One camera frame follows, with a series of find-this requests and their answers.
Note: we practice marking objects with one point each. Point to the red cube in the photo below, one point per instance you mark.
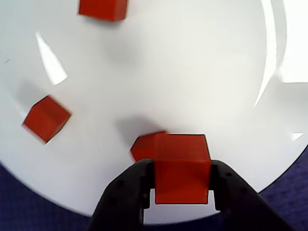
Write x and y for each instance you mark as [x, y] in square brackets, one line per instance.
[103, 9]
[143, 149]
[45, 120]
[180, 173]

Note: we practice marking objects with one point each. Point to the blue woven table cloth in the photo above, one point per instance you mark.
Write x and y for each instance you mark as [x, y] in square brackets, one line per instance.
[24, 211]

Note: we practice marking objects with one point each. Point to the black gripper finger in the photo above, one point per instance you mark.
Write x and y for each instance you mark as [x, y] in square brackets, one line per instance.
[122, 199]
[240, 207]

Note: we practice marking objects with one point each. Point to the white round plate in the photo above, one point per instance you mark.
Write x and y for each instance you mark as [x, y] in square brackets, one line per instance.
[168, 72]

